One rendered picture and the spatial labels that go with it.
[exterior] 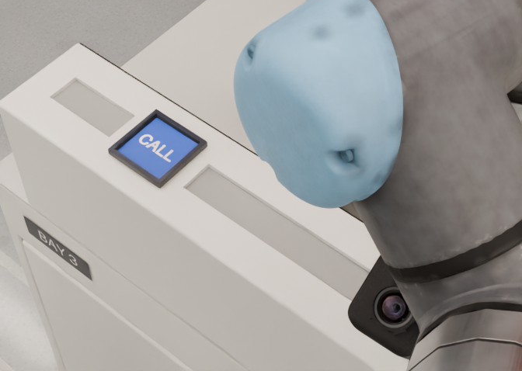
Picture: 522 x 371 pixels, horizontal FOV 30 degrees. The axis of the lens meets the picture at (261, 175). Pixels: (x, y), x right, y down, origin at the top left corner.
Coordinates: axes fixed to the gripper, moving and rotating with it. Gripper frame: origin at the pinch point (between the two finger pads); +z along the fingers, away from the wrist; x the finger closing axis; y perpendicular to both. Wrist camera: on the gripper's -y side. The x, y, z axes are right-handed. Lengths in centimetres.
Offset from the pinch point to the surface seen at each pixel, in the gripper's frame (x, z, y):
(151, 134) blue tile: 27.2, 1.3, 1.4
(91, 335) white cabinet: 35.2, 35.2, -4.0
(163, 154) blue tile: 25.0, 1.3, 0.5
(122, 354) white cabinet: 30.2, 33.5, -4.0
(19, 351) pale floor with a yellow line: 75, 98, 5
